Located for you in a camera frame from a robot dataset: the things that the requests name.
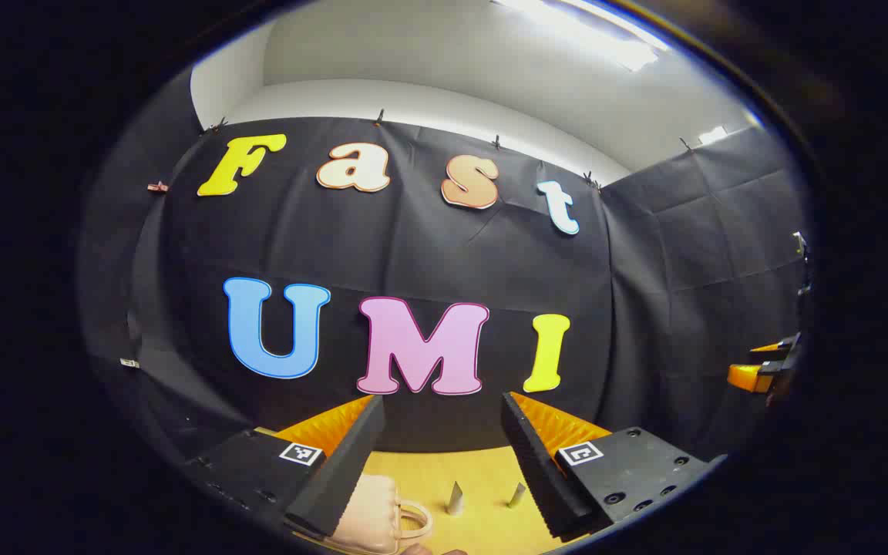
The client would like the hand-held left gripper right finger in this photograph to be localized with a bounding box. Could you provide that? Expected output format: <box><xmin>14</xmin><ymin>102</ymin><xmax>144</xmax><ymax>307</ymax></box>
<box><xmin>500</xmin><ymin>391</ymin><xmax>726</xmax><ymax>542</ymax></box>

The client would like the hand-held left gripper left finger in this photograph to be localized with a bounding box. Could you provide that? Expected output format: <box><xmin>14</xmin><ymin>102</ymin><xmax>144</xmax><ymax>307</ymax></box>
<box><xmin>182</xmin><ymin>395</ymin><xmax>385</xmax><ymax>539</ymax></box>

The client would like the pink suitcase with black lining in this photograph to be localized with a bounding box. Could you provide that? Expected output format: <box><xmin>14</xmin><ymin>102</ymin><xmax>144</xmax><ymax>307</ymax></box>
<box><xmin>294</xmin><ymin>473</ymin><xmax>435</xmax><ymax>555</ymax></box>

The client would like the black backdrop cloth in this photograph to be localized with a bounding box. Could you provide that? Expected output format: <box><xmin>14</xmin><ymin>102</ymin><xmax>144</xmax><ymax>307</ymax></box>
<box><xmin>78</xmin><ymin>69</ymin><xmax>811</xmax><ymax>465</ymax></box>

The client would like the ceiling light panel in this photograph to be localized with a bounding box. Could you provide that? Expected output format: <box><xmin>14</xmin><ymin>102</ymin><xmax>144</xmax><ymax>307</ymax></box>
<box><xmin>490</xmin><ymin>0</ymin><xmax>672</xmax><ymax>74</ymax></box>

